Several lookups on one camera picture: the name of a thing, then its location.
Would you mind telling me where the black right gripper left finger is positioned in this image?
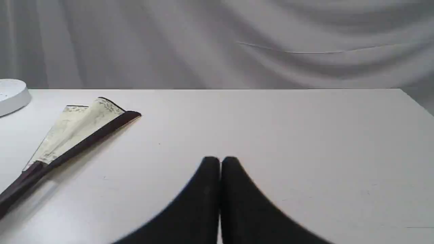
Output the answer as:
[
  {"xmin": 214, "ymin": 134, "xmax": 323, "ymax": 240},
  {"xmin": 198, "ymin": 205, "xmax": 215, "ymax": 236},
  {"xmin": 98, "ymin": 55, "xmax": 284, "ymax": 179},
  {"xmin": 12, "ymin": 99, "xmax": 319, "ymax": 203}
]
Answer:
[{"xmin": 117, "ymin": 157, "xmax": 220, "ymax": 244}]

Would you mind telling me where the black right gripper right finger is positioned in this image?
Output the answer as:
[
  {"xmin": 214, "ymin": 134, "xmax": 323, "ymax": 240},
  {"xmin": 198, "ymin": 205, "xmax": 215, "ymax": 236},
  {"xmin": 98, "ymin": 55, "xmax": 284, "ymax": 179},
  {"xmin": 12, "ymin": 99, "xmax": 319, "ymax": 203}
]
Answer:
[{"xmin": 221, "ymin": 157, "xmax": 328, "ymax": 244}]

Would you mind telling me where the cream paper folding fan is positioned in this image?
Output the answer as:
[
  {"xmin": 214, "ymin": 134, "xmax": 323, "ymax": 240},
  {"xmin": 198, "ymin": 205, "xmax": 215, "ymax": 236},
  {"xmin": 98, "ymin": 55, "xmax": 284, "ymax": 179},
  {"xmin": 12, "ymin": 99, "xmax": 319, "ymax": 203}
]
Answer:
[{"xmin": 1, "ymin": 97, "xmax": 141, "ymax": 218}]

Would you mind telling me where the white desk lamp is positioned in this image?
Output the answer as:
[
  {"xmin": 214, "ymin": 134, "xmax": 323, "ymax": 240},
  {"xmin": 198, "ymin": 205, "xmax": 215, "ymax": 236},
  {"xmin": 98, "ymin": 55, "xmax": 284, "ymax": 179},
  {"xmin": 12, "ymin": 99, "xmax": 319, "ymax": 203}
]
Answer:
[{"xmin": 0, "ymin": 79, "xmax": 32, "ymax": 117}]

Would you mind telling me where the grey backdrop curtain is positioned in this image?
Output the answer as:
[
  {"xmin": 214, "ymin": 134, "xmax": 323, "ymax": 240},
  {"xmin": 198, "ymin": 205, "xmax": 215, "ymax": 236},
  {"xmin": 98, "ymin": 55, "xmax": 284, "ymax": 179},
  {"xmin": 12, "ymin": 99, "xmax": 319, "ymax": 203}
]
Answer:
[{"xmin": 0, "ymin": 0, "xmax": 434, "ymax": 113}]

